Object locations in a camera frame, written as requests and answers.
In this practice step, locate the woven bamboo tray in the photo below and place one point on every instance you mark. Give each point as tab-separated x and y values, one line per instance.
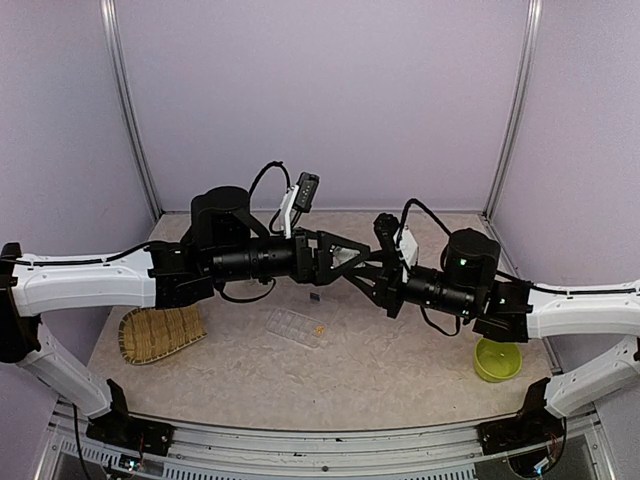
148	335

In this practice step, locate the aluminium frame post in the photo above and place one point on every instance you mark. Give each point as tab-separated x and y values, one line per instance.
108	10
516	112

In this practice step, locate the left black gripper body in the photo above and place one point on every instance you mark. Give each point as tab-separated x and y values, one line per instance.
302	271

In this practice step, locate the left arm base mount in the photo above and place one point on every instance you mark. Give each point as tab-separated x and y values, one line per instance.
132	433

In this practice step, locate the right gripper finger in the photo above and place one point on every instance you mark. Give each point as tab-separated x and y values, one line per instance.
382	256
370	284

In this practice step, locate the front aluminium rail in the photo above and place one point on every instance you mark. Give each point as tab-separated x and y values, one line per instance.
202	451

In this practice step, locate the white pill bottle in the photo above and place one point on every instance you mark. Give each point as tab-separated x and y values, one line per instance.
342	255

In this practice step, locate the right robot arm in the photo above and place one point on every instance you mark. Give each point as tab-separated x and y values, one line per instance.
506	309

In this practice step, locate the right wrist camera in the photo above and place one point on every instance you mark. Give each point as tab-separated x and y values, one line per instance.
394	237

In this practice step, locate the clear plastic pill organizer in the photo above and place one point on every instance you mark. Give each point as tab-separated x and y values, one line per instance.
299	314

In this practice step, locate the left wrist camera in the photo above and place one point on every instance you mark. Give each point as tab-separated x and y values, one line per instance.
296	202

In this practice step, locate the left aluminium frame post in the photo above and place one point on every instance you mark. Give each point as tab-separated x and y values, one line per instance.
108	10

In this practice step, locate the right aluminium frame post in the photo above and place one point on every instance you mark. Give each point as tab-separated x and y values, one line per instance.
516	112

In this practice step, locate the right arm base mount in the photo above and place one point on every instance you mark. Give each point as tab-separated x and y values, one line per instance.
512	433

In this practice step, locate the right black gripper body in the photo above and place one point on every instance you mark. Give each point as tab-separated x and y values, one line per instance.
393	290

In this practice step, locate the green plastic bowl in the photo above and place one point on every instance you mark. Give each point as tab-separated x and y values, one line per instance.
497	362

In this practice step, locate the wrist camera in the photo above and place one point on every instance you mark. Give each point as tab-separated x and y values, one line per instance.
296	202
394	237

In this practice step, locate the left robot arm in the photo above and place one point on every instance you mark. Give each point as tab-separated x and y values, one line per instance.
224	243

